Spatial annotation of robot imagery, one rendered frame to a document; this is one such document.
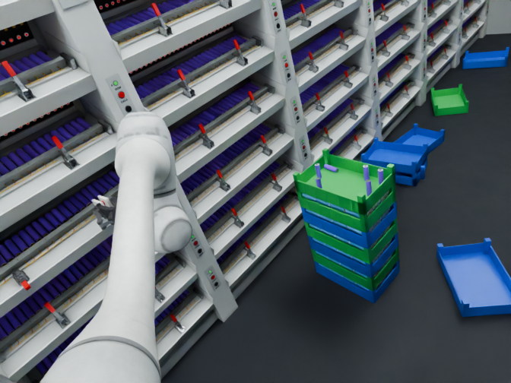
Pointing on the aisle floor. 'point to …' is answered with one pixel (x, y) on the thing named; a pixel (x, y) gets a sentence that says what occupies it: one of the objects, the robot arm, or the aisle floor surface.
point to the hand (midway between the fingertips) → (102, 203)
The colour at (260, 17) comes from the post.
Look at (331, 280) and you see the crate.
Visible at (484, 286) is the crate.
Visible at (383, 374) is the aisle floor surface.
